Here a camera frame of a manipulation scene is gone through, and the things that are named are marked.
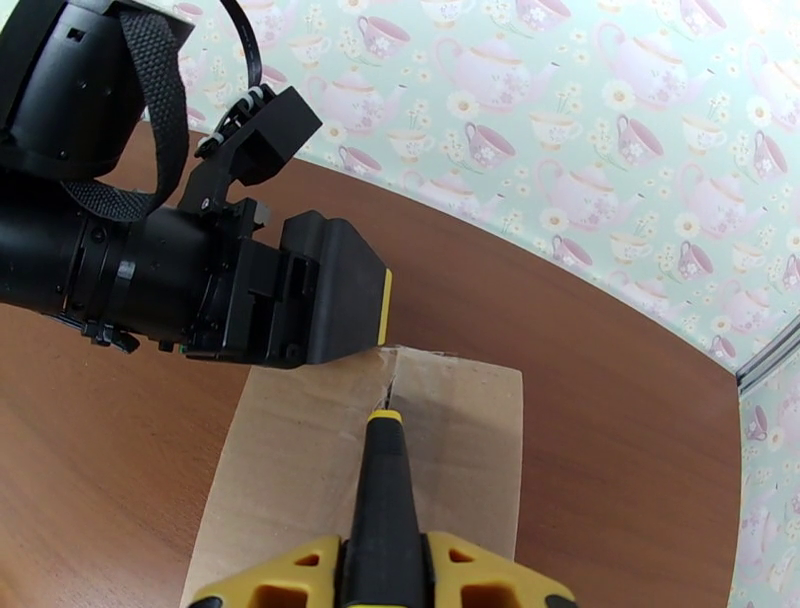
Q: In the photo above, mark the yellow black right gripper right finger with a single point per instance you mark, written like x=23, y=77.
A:
x=494, y=581

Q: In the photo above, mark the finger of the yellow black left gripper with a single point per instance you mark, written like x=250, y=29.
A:
x=350, y=294

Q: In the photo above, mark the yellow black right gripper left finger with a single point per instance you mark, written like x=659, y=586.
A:
x=275, y=581

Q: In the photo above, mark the brown cardboard express box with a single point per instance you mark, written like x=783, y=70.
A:
x=281, y=450

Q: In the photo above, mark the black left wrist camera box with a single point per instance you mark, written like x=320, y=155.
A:
x=269, y=137

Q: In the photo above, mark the aluminium corner post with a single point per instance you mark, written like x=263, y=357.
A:
x=769, y=359

